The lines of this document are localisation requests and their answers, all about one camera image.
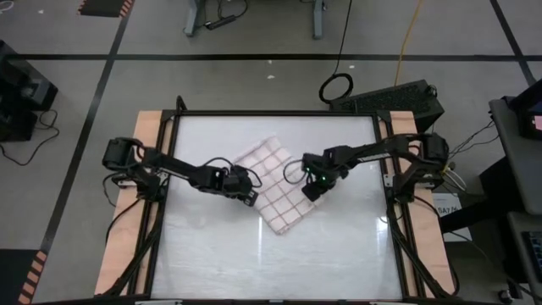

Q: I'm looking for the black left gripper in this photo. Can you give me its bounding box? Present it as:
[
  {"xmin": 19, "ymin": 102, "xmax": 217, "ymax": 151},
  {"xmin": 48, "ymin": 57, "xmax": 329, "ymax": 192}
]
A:
[{"xmin": 219, "ymin": 164, "xmax": 260, "ymax": 207}]

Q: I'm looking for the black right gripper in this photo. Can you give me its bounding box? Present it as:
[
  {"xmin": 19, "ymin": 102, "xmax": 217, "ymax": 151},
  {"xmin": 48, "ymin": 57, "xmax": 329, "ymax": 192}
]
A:
[{"xmin": 301, "ymin": 147, "xmax": 351, "ymax": 202}]

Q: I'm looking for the white red-checked towel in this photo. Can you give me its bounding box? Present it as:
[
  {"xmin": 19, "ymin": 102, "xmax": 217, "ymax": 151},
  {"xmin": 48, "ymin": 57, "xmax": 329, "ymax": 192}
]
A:
[{"xmin": 232, "ymin": 134, "xmax": 326, "ymax": 236}]

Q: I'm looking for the black perforated computer case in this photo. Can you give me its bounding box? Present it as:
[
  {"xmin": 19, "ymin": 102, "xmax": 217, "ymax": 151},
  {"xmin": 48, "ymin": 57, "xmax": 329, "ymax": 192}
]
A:
[{"xmin": 329, "ymin": 79, "xmax": 445, "ymax": 137}]

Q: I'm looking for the light wooden side board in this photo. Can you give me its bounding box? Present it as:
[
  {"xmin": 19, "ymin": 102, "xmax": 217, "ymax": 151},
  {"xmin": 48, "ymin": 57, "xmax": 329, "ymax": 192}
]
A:
[
  {"xmin": 379, "ymin": 110, "xmax": 456, "ymax": 297},
  {"xmin": 93, "ymin": 110, "xmax": 174, "ymax": 297}
]

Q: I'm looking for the white paper sheet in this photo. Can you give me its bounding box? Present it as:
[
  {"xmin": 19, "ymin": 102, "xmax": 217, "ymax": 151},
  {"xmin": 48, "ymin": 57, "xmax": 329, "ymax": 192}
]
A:
[{"xmin": 431, "ymin": 192, "xmax": 473, "ymax": 242}]

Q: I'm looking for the grey desk leg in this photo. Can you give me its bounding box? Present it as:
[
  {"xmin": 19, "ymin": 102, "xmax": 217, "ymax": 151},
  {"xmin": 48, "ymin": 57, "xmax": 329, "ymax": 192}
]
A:
[
  {"xmin": 312, "ymin": 0, "xmax": 326, "ymax": 41},
  {"xmin": 184, "ymin": 0, "xmax": 208, "ymax": 38}
]

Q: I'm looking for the black desk base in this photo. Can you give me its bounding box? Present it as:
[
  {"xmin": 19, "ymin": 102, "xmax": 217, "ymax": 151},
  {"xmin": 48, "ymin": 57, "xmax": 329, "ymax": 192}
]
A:
[{"xmin": 438, "ymin": 156, "xmax": 528, "ymax": 234}]

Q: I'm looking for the black power strip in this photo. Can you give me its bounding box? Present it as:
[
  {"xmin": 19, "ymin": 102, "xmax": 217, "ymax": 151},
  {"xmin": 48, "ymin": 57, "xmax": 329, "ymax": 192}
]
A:
[{"xmin": 204, "ymin": 14, "xmax": 237, "ymax": 31}]

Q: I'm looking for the grey desk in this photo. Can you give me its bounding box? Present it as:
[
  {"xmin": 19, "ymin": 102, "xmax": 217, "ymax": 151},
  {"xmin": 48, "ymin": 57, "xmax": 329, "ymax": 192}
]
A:
[{"xmin": 489, "ymin": 96, "xmax": 542, "ymax": 217}]

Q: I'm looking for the grey side table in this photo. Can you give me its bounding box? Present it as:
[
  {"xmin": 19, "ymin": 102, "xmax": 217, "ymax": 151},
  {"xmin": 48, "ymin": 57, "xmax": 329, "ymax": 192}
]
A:
[{"xmin": 506, "ymin": 210, "xmax": 542, "ymax": 293}]

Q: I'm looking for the black monitor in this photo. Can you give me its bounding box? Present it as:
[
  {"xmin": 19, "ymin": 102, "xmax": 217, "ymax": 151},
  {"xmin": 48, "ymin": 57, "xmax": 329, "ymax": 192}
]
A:
[{"xmin": 507, "ymin": 78, "xmax": 542, "ymax": 141}]

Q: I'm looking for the black orange-striped floor mat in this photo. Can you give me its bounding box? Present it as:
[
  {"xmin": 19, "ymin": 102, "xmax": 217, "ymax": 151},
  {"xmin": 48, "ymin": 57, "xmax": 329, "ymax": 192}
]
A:
[
  {"xmin": 0, "ymin": 248, "xmax": 48, "ymax": 305},
  {"xmin": 75, "ymin": 0, "xmax": 136, "ymax": 19}
]

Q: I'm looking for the black equipment box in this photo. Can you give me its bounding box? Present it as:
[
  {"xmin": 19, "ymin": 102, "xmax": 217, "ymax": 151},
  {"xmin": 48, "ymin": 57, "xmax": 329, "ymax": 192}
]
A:
[{"xmin": 0, "ymin": 40, "xmax": 59, "ymax": 143}]

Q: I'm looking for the right gripper cable loop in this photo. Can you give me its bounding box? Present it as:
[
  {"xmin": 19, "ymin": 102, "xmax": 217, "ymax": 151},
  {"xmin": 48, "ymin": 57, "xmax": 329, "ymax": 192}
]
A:
[{"xmin": 282, "ymin": 158, "xmax": 307, "ymax": 186}]

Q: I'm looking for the gripper cable loop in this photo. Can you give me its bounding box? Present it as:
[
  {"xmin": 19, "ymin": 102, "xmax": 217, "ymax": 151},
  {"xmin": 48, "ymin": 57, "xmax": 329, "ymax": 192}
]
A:
[
  {"xmin": 202, "ymin": 156, "xmax": 263, "ymax": 188},
  {"xmin": 282, "ymin": 158, "xmax": 307, "ymax": 186}
]

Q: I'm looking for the left gripper cable loop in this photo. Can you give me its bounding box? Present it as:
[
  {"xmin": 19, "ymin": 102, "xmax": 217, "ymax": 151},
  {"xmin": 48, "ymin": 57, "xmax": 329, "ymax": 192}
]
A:
[{"xmin": 202, "ymin": 156, "xmax": 263, "ymax": 188}]

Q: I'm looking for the black aluminium table frame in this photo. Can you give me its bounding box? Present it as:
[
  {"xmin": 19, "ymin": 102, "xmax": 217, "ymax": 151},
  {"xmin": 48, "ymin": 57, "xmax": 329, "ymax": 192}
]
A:
[{"xmin": 95, "ymin": 95, "xmax": 461, "ymax": 305}]

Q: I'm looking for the coiled black floor cable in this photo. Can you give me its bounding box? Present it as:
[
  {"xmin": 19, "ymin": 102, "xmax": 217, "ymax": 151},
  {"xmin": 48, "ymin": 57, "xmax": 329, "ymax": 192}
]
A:
[{"xmin": 318, "ymin": 0, "xmax": 355, "ymax": 104}]

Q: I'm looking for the yellow floor cable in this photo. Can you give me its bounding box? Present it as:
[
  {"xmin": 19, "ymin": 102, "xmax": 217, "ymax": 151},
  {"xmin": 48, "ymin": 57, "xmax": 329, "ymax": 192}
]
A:
[{"xmin": 393, "ymin": 0, "xmax": 424, "ymax": 87}]

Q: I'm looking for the thin black floor cable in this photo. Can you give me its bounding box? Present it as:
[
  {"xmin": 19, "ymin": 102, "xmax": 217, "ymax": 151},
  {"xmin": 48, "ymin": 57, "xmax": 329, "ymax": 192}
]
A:
[{"xmin": 0, "ymin": 108, "xmax": 60, "ymax": 167}]

